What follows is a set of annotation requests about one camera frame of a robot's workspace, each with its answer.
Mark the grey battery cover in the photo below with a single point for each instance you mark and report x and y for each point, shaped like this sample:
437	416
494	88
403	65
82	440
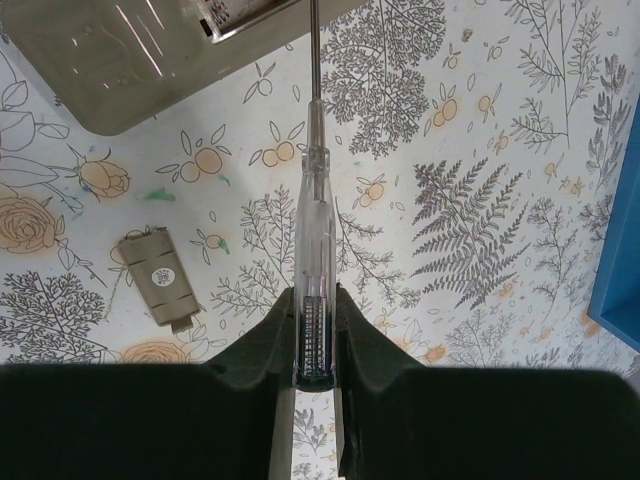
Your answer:
160	277

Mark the floral tablecloth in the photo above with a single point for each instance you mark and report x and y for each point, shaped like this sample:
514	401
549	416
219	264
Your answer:
475	151

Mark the thin metal screwdriver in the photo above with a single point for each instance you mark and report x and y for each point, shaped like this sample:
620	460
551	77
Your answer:
315	248

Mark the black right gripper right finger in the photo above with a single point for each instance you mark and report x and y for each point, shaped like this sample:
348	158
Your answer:
399	419

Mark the blue shelf unit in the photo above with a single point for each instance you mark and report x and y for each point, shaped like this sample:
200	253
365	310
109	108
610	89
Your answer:
615	298

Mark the grey remote control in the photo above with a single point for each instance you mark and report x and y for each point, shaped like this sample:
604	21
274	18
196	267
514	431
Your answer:
114	64

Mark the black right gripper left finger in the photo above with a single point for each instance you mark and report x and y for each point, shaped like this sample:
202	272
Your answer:
230	417

